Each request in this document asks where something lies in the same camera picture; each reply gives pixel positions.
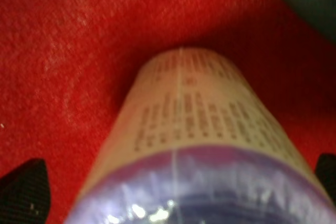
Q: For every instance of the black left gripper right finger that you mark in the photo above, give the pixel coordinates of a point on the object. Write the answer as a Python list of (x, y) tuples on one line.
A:
[(325, 172)]

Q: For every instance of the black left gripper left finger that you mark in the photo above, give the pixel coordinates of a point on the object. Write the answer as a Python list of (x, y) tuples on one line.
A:
[(25, 193)]

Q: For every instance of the red tablecloth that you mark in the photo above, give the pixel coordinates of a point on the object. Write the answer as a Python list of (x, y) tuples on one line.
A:
[(66, 66)]

